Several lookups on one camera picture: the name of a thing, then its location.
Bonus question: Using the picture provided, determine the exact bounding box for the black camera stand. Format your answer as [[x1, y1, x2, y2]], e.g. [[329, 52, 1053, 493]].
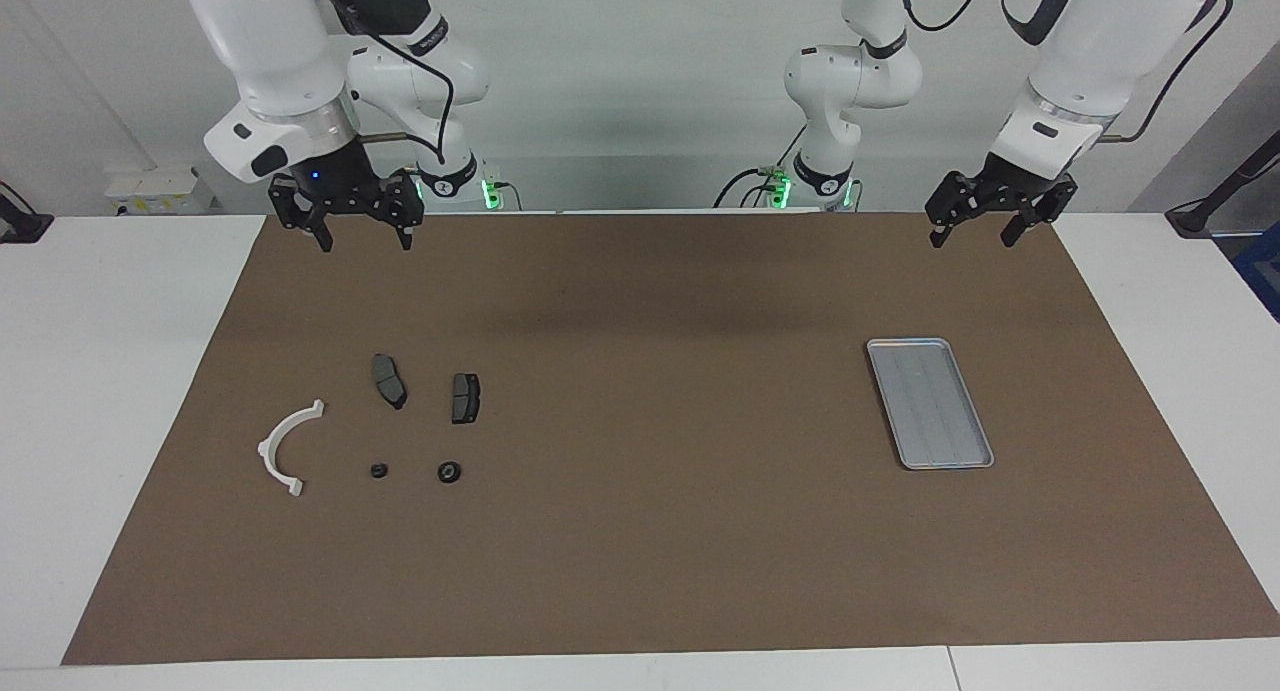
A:
[[1165, 129, 1280, 240]]

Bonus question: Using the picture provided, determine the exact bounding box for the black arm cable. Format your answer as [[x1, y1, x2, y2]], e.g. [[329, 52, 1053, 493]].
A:
[[898, 0, 1236, 144], [312, 0, 458, 167]]

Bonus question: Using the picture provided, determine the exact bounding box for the white semicircular plastic bracket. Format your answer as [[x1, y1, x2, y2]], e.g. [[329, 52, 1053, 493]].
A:
[[258, 399, 326, 498]]

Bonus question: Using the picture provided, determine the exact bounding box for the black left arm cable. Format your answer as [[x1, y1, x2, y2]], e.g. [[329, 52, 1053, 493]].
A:
[[898, 0, 1236, 144]]

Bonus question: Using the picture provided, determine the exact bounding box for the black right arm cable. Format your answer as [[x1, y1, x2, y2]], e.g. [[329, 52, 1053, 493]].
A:
[[312, 0, 458, 167]]

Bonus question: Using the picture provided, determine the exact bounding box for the long grey brake pad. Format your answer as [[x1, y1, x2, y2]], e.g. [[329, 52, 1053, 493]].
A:
[[370, 353, 408, 411]]

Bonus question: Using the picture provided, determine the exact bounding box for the blue box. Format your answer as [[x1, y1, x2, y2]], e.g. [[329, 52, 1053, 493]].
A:
[[1232, 221, 1280, 322]]

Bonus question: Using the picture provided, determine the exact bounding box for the brown table mat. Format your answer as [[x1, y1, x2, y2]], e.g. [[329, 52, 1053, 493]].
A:
[[60, 211, 1280, 667]]

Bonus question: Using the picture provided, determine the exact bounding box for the white power box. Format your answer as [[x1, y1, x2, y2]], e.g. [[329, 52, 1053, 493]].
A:
[[105, 166, 216, 217]]

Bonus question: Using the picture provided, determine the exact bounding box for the silver metal tray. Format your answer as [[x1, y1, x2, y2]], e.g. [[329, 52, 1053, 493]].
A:
[[866, 337, 995, 471]]

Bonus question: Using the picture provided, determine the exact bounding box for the black left base cable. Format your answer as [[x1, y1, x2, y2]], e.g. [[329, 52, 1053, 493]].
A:
[[712, 121, 806, 210]]

